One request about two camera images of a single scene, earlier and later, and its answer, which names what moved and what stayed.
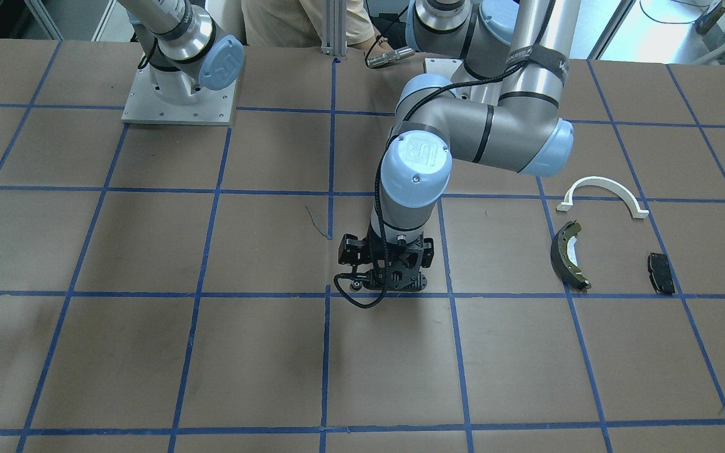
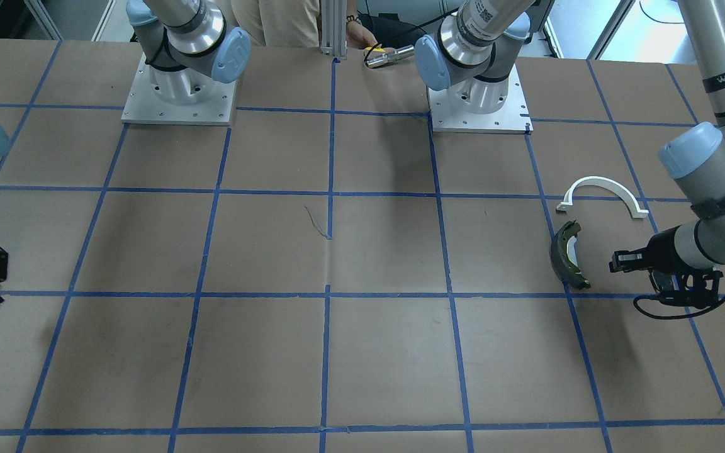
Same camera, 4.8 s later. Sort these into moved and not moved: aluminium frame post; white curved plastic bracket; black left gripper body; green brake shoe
Moved: black left gripper body
Not moved: white curved plastic bracket; green brake shoe; aluminium frame post
